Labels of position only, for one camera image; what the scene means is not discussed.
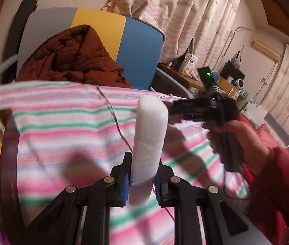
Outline person's right forearm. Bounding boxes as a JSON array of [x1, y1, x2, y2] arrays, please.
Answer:
[[241, 145, 289, 245]]

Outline pink red bedding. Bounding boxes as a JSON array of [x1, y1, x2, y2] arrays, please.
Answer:
[[239, 114, 272, 148]]

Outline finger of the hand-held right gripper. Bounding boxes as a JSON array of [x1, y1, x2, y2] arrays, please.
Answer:
[[183, 114, 212, 127], [171, 99, 211, 115]]

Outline pink green striped cloth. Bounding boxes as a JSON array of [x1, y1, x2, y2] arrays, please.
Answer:
[[0, 80, 252, 245]]

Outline white foam block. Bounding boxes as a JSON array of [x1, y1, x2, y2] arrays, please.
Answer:
[[130, 94, 169, 207]]

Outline gold container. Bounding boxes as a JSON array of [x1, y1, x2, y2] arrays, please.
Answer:
[[0, 108, 25, 245]]

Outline white round clock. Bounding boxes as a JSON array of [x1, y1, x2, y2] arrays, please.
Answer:
[[232, 78, 245, 90]]

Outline person's right hand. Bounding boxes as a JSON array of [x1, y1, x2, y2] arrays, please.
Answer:
[[207, 119, 271, 170]]

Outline beige air conditioner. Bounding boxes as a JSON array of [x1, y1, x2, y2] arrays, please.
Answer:
[[251, 39, 281, 62]]

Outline metal pipe stand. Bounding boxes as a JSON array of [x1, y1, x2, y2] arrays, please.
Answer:
[[220, 27, 251, 68]]

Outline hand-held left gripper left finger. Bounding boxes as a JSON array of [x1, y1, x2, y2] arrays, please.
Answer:
[[23, 152, 133, 245]]

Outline white carton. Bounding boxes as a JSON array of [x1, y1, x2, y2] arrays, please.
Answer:
[[179, 53, 198, 75]]

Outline wooden side desk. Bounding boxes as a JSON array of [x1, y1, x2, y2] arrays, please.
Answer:
[[157, 62, 249, 102]]

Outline black desk appliance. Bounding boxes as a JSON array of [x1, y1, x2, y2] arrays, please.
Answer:
[[221, 60, 245, 81]]

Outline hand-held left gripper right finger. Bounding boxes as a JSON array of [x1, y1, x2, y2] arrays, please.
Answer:
[[155, 159, 248, 245]]

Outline brown quilted jacket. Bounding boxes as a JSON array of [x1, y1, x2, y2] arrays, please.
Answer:
[[16, 25, 133, 90]]

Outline starfish print curtain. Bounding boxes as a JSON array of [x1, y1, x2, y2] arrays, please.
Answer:
[[101, 0, 244, 68]]

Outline grey yellow blue chair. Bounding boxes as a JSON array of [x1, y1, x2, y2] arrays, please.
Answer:
[[0, 0, 186, 97]]

